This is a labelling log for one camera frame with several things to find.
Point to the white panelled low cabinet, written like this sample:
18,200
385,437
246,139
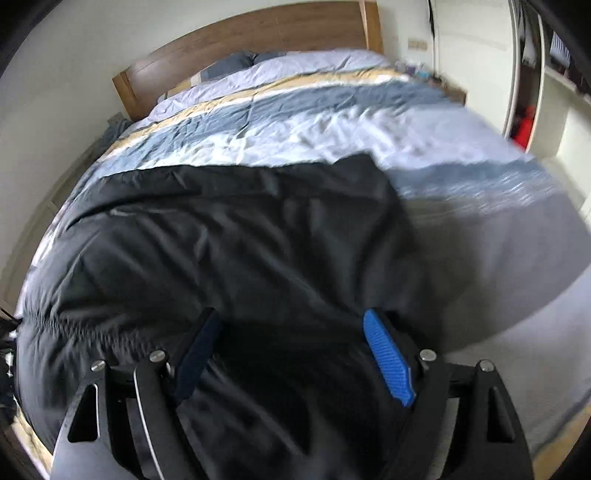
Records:
32,230

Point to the small items on nightstand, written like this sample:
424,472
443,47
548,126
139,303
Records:
418,70

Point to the wall socket plate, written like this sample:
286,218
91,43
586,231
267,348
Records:
417,45

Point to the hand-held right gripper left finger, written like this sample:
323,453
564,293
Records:
198,355

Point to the hanging clothes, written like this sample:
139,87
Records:
561,48

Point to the striped pillow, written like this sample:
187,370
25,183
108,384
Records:
240,62

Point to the wooden nightstand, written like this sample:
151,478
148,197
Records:
455,92

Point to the black puffer jacket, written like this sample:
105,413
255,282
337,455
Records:
221,258

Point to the bed with striped duvet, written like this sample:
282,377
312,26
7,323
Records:
351,124

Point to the dark blue cloth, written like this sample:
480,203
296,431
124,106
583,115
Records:
119,129

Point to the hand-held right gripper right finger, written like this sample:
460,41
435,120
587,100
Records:
388,360

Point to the wooden headboard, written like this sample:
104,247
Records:
240,32

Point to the white wardrobe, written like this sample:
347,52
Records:
471,41

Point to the red bag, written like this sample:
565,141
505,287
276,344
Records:
524,127

